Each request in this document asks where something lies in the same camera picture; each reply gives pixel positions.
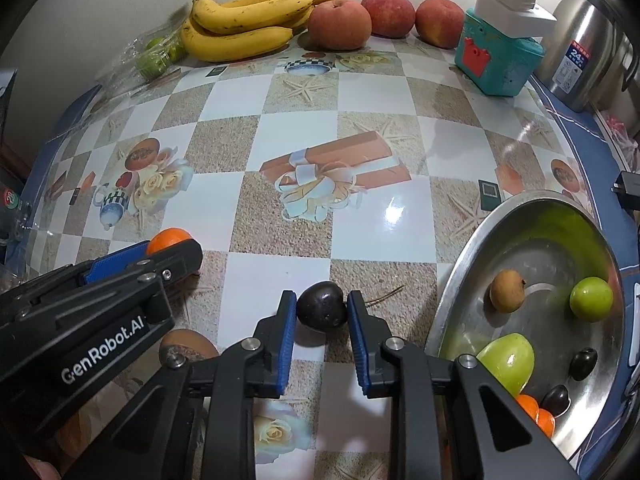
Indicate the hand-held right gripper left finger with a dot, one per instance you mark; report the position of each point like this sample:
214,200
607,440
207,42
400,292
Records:
286,345

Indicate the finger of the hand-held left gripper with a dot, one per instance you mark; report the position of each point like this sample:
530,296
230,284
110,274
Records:
115,262
175,262

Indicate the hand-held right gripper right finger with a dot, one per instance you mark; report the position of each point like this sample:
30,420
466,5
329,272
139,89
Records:
356,345

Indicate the dark cherry with stem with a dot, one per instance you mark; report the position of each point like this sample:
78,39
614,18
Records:
320,305

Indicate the green jujube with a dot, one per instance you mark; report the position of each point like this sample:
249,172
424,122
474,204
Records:
505,362

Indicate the brown longan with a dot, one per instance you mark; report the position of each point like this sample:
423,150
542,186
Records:
507,290

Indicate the round steel plate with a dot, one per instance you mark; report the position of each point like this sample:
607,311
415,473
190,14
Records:
540,260

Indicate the small green mango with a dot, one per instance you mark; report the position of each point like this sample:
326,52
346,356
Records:
591,297

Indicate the clear glass cup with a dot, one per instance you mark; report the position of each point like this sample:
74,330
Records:
12,205

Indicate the printed checkered tablecloth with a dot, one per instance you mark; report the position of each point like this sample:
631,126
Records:
305,125

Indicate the clear bag of green limes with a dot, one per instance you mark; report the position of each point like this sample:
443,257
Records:
155,57

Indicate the yellow banana bunch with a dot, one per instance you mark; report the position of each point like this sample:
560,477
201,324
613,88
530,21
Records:
240,42

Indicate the red apple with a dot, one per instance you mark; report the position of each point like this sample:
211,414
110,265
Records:
389,12
340,25
440,22

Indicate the black power adapter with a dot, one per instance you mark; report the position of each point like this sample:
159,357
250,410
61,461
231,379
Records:
627,189

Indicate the teal toy box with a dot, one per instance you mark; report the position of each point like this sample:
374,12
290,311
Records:
495,62

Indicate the pink printed plastic bag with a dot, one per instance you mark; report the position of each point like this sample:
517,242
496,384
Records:
620,135

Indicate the steel thermos jug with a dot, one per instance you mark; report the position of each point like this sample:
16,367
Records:
585,55

